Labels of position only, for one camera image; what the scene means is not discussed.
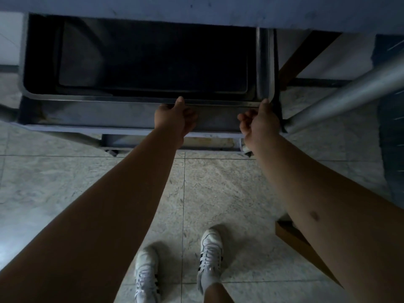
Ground person's right hand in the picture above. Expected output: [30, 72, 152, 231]
[237, 98, 281, 151]

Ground person's left hand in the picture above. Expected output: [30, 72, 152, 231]
[154, 96, 199, 146]

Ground stainless steel drawer tray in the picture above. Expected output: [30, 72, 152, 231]
[18, 12, 281, 135]

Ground person's left forearm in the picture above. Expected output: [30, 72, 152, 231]
[0, 129, 185, 303]

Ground person's right forearm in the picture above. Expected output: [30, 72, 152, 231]
[251, 132, 404, 303]

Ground black liner mat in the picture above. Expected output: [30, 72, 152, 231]
[56, 19, 257, 96]

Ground dark metal crossbar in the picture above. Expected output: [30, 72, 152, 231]
[287, 78, 355, 89]

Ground brown wooden brace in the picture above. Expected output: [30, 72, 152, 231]
[279, 30, 343, 90]

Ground thick grey metal pipe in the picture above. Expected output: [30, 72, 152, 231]
[283, 50, 404, 135]

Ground dark blue sheet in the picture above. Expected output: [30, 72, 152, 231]
[371, 34, 404, 209]

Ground brown cardboard box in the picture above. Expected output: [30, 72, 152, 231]
[275, 214, 343, 287]

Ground person's right white sneaker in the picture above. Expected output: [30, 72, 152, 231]
[196, 229, 224, 295]

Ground person's white sneaker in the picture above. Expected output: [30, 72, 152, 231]
[134, 246, 161, 303]
[196, 229, 224, 295]

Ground person's left white sneaker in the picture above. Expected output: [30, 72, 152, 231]
[134, 246, 161, 303]

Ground grey sock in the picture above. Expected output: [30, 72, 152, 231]
[201, 271, 222, 295]

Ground person's right leg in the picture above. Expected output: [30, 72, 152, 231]
[203, 282, 235, 303]

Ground grey metal base frame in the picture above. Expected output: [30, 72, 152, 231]
[101, 134, 254, 157]

